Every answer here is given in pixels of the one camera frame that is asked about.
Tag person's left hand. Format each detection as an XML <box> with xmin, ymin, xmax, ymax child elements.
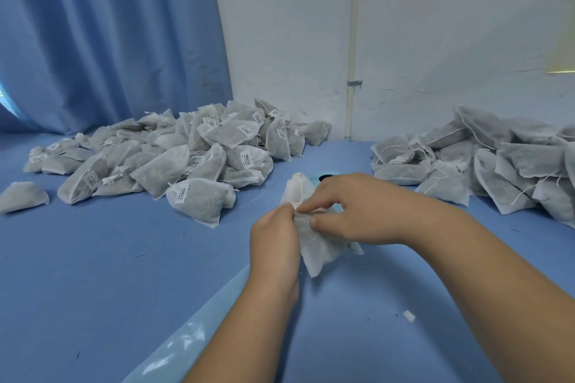
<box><xmin>248</xmin><ymin>203</ymin><xmax>303</xmax><ymax>306</ymax></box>

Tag person's right hand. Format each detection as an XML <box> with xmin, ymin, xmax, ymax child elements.
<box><xmin>295</xmin><ymin>172</ymin><xmax>425</xmax><ymax>250</ymax></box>

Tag white sachet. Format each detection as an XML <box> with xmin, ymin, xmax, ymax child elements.
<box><xmin>279</xmin><ymin>172</ymin><xmax>365</xmax><ymax>279</ymax></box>

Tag blue label roll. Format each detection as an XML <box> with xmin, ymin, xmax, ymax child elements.
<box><xmin>121</xmin><ymin>172</ymin><xmax>341</xmax><ymax>383</ymax></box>

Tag pile of unlabelled herb bags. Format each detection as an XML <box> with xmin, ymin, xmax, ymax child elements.
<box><xmin>370</xmin><ymin>105</ymin><xmax>575</xmax><ymax>229</ymax></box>

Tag pile of labelled herb bags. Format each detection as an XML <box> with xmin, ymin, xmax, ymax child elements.
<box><xmin>22</xmin><ymin>98</ymin><xmax>334</xmax><ymax>229</ymax></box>

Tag lone white pouch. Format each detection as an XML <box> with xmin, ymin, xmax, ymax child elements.
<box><xmin>0</xmin><ymin>181</ymin><xmax>52</xmax><ymax>215</ymax></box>

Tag person's left forearm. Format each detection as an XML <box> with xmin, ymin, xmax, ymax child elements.
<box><xmin>184</xmin><ymin>287</ymin><xmax>302</xmax><ymax>383</ymax></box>

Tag person's right forearm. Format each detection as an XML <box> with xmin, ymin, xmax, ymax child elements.
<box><xmin>404</xmin><ymin>203</ymin><xmax>575</xmax><ymax>383</ymax></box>

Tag blue curtain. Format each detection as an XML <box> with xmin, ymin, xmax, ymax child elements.
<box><xmin>0</xmin><ymin>0</ymin><xmax>235</xmax><ymax>136</ymax></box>

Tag white wall pipe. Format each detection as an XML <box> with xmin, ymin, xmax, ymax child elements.
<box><xmin>345</xmin><ymin>0</ymin><xmax>364</xmax><ymax>141</ymax></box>

